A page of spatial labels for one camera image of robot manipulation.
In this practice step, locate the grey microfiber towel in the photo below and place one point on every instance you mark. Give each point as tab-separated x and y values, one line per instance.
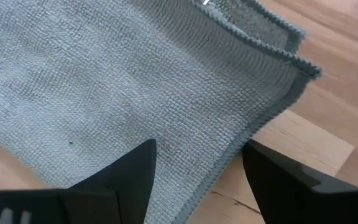
135	77

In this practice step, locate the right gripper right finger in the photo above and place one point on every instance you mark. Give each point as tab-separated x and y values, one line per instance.
291	199

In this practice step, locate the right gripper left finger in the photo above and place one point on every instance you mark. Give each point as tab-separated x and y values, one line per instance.
113	193

